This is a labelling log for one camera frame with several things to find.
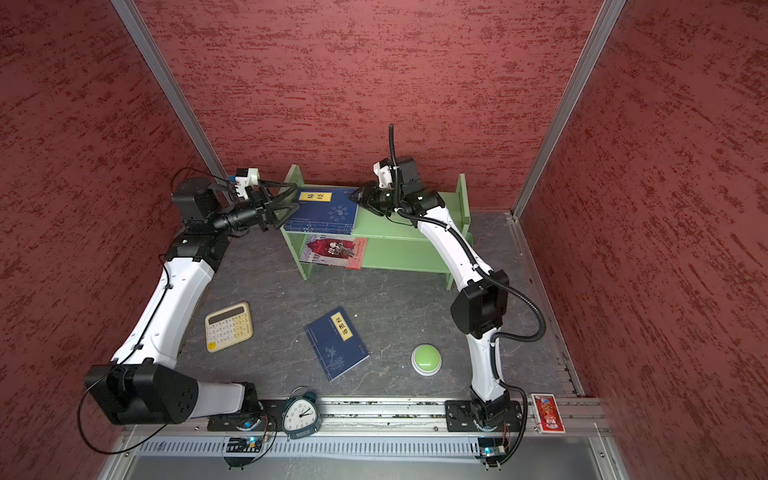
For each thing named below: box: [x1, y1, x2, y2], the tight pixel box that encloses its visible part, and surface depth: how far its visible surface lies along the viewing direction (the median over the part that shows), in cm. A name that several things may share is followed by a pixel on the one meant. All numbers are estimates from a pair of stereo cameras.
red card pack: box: [530, 393, 566, 434], surface depth 75 cm
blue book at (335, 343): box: [304, 306, 370, 382], surface depth 87 cm
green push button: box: [410, 343, 443, 377], surface depth 85 cm
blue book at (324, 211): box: [283, 188, 359, 235], surface depth 81 cm
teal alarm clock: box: [281, 391, 322, 442], surface depth 72 cm
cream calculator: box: [205, 301, 253, 353], surface depth 89 cm
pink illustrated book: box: [299, 235, 368, 270], surface depth 94 cm
